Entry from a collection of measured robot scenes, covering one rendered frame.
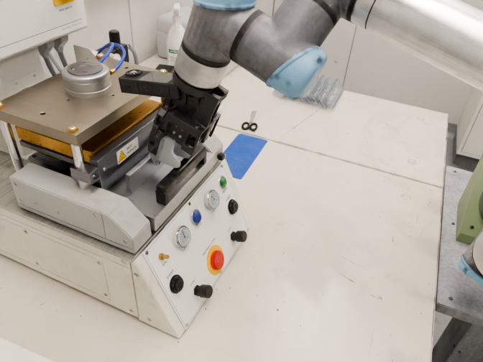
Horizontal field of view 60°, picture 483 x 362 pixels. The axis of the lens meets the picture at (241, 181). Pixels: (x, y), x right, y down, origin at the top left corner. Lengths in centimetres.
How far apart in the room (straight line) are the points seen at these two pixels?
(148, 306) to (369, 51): 260
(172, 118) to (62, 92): 22
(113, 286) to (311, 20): 55
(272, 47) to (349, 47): 258
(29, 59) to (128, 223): 40
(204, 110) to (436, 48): 33
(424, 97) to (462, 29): 264
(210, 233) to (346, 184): 48
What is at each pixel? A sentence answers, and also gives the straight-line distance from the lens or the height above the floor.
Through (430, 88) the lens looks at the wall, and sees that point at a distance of 316.
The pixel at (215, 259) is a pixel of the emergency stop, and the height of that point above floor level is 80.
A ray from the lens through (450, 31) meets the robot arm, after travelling 55.
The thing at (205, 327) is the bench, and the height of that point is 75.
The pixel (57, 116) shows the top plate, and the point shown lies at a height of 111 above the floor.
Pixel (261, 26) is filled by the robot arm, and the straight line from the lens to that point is 56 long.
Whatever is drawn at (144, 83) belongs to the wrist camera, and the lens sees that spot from 68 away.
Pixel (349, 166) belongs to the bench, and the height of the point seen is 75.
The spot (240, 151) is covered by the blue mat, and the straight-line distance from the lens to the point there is 126.
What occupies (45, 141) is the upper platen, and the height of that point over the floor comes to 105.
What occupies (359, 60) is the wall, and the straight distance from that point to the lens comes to 314.
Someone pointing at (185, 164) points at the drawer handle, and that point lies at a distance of 75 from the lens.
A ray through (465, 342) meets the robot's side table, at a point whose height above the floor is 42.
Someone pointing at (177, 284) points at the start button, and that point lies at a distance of 77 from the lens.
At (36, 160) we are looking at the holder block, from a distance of 84.
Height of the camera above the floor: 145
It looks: 37 degrees down
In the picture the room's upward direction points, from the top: 4 degrees clockwise
